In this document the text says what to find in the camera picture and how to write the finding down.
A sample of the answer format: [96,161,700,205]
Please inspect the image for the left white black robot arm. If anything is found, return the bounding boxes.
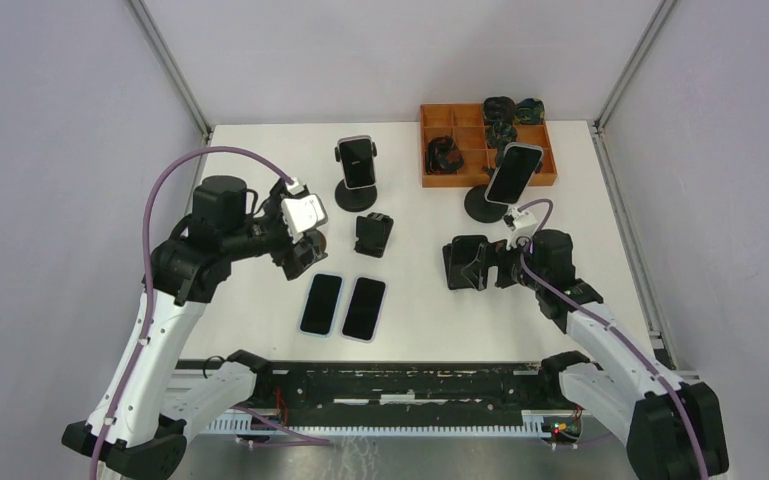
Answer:
[62,175,328,479]

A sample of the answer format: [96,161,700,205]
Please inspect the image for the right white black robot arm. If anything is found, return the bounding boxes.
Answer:
[442,229,730,479]

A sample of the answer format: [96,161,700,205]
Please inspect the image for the lavender case phone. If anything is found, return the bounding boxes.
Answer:
[341,277,386,342]

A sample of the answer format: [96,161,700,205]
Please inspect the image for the pink case phone tilted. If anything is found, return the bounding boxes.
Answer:
[484,142,544,205]

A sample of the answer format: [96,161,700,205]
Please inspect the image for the grey case phone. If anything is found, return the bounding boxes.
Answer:
[335,135,377,190]

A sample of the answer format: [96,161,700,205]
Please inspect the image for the black strap in tray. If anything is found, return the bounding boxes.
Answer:
[424,135,465,176]

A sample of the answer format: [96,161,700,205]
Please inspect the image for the black wedge phone stand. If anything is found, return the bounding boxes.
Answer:
[442,242,471,290]

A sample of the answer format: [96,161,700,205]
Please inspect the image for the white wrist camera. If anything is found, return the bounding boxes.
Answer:
[502,207,539,251]
[280,177,328,243]

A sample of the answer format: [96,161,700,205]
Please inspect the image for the light blue case phone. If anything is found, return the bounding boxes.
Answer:
[299,273,343,336]

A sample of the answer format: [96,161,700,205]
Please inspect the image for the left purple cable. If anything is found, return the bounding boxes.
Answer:
[88,146,331,480]

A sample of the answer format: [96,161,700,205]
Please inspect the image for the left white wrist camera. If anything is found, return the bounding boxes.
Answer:
[280,177,328,243]

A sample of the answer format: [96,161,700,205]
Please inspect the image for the black small phone stand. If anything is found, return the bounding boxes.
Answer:
[354,212,394,258]

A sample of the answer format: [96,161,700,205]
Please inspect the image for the black phone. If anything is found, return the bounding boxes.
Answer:
[447,235,488,290]

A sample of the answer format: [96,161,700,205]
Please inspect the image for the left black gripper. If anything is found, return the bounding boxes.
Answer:
[224,178,328,278]

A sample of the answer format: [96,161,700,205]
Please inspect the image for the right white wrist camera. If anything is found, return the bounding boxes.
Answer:
[502,207,539,251]

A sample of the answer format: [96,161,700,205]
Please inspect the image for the orange compartment tray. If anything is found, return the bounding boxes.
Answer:
[419,103,558,188]

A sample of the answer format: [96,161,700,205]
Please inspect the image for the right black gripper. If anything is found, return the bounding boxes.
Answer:
[460,230,546,291]

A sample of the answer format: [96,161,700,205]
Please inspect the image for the dark green strap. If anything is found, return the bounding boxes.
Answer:
[513,97,547,127]

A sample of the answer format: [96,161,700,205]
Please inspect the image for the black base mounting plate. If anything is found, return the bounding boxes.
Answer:
[243,360,577,427]

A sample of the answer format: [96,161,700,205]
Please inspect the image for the white cable duct rail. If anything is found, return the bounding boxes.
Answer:
[202,411,580,440]

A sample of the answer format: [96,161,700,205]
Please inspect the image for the black strap top tray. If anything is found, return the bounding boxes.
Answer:
[482,95,518,127]

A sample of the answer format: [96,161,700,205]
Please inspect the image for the black round stand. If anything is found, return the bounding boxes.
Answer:
[333,138,379,214]
[464,183,508,224]

